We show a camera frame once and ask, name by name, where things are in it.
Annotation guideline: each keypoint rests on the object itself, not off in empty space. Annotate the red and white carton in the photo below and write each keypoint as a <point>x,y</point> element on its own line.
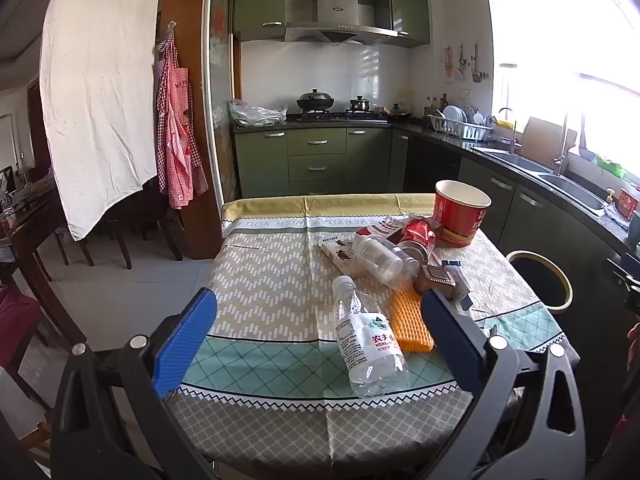
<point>375,231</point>

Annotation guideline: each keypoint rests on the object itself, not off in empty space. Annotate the frying pan with lid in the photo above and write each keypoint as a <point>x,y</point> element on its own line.
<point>400,111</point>

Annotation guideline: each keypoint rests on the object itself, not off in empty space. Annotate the small black pot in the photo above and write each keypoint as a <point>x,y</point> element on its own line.
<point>359,104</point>

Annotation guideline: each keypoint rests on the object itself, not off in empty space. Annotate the clear plastic bag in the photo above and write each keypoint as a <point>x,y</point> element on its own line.
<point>255,114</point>

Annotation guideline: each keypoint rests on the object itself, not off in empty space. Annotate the black wok with lid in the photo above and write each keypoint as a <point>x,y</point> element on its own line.
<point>315,100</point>

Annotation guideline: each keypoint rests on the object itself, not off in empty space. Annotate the steel range hood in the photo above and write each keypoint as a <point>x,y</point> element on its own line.
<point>340,10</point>

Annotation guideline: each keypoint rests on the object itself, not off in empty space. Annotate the green plastic item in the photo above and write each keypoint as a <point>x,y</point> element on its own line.
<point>611,166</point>

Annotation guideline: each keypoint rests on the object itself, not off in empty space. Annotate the brown patterned packet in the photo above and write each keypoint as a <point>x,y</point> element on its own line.
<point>440,280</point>

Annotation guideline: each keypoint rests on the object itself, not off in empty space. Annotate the clear water bottle white label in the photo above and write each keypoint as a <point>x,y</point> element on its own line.
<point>367,345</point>

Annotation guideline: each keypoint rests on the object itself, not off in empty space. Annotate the red paper bowl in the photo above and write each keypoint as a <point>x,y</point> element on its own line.
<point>457,215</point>

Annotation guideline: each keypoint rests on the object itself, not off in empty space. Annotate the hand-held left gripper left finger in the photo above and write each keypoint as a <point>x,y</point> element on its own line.
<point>185,345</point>

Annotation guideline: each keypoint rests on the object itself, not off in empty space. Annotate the dark red cloth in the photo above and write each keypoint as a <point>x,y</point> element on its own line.
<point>15,320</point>

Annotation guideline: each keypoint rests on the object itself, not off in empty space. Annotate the gas stove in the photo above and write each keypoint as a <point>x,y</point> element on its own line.
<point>340,116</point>

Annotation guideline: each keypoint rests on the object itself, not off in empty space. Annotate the dark wooden dining table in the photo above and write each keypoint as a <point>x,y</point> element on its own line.
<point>30,225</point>

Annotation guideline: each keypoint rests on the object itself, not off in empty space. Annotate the white pill bottle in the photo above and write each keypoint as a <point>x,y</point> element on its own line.
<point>375,260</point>

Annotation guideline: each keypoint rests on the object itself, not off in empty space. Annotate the green base cabinets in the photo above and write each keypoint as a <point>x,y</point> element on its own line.
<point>315,142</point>

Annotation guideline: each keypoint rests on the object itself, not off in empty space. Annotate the tall steel faucet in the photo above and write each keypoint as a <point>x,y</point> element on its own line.
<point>561,155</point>

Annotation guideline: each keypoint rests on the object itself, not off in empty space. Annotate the hanging kitchen utensils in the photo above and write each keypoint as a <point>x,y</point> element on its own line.
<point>462,62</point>

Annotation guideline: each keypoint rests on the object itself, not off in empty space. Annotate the wooden cutting board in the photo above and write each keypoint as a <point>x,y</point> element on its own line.
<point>545,135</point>

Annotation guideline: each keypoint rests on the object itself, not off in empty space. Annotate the small cartoon print box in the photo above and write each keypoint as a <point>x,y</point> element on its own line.
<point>340,255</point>

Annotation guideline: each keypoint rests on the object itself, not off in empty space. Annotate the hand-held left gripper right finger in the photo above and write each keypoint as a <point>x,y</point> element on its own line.
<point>447,340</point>

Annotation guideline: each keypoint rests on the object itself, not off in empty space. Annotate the curved steel faucet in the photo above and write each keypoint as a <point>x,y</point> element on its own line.
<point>511,142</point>

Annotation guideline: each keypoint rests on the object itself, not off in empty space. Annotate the red checkered apron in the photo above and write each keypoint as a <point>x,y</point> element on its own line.
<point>175,110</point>

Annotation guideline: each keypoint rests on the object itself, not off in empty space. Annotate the red packet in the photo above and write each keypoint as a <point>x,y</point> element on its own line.
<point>630,205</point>

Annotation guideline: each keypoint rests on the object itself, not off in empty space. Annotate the black bin with yellow rim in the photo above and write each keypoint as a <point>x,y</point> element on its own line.
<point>537,280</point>

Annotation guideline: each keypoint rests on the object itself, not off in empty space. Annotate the dark wooden chair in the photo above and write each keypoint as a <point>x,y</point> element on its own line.
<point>150,215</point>

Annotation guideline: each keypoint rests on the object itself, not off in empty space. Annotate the red drink can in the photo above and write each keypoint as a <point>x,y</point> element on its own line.
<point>417,235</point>

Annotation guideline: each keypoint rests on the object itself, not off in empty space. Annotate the orange sponge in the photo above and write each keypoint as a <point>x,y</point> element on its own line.
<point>407,325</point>

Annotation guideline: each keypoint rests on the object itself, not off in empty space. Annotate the steel double sink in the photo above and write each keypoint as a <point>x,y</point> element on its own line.
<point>565,182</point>

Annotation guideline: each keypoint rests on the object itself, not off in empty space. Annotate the white hanging sheet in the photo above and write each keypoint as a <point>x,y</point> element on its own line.
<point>100,85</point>

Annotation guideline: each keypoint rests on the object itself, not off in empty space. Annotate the white dish rack with dishes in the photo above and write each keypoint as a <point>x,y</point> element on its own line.
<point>460,125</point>

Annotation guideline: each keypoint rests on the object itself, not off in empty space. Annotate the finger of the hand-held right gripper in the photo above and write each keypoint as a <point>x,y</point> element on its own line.
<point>625,275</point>

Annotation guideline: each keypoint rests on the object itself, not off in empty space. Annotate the green upper cabinets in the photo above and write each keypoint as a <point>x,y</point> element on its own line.
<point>260,0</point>

